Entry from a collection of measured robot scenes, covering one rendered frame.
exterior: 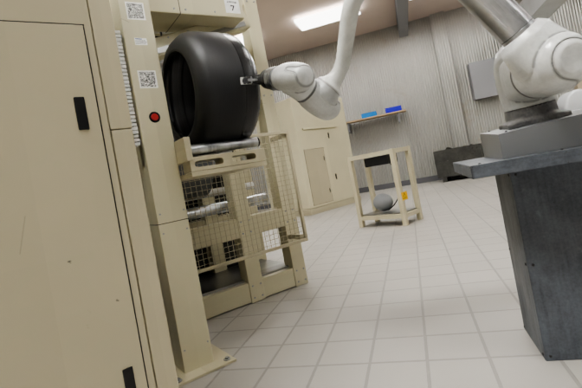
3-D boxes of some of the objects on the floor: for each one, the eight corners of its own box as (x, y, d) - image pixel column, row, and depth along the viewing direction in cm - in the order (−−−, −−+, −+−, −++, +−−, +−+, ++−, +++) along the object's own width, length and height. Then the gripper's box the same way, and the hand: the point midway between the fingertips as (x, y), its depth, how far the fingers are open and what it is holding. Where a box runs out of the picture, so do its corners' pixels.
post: (185, 377, 164) (75, -228, 167) (175, 367, 175) (72, -199, 179) (215, 363, 172) (110, -215, 175) (203, 355, 183) (104, -189, 186)
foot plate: (174, 390, 155) (172, 384, 155) (154, 369, 177) (153, 364, 177) (236, 360, 170) (236, 355, 170) (211, 345, 192) (210, 340, 192)
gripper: (286, 67, 156) (254, 71, 175) (256, 68, 148) (227, 72, 168) (287, 88, 157) (255, 89, 176) (258, 89, 150) (228, 90, 169)
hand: (245, 80), depth 169 cm, fingers closed
